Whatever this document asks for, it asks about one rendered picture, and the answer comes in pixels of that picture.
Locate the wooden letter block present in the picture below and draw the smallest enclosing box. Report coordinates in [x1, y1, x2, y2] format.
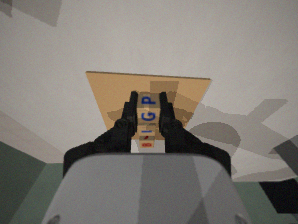
[139, 136, 155, 148]
[136, 94, 161, 123]
[137, 123, 156, 136]

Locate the tan mat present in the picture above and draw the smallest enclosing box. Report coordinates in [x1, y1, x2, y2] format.
[85, 71, 211, 131]

